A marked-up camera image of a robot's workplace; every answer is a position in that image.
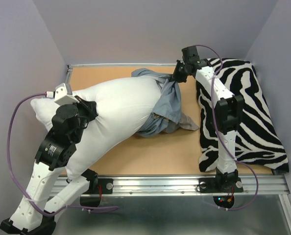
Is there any white pillow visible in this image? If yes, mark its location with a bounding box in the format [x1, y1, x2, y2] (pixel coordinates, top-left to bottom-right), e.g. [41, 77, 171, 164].
[30, 76, 165, 181]

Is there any grey-blue pillowcase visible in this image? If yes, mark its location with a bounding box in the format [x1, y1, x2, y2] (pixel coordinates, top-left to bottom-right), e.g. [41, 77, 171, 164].
[131, 68, 199, 138]

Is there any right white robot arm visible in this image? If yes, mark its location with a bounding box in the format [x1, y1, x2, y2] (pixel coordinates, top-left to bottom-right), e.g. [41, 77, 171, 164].
[172, 46, 244, 193]

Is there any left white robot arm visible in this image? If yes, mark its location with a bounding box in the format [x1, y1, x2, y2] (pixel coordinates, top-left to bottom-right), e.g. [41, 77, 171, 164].
[0, 96, 98, 235]

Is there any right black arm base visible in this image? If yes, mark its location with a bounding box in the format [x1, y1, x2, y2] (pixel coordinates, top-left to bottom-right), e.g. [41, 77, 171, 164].
[195, 177, 243, 210]

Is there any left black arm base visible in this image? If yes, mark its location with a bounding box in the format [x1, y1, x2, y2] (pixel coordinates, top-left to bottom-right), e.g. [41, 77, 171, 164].
[80, 178, 114, 207]

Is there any zebra print pillow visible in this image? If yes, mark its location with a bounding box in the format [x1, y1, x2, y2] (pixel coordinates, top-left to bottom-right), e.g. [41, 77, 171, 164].
[196, 58, 290, 173]

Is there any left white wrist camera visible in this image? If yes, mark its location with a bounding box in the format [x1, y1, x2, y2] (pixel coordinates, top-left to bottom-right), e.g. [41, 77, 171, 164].
[54, 83, 79, 106]

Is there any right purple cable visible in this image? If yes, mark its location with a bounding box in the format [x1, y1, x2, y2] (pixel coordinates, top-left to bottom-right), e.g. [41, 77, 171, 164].
[196, 44, 259, 211]

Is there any aluminium front rail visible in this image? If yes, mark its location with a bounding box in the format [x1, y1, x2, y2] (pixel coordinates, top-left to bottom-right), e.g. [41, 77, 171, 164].
[47, 175, 291, 197]

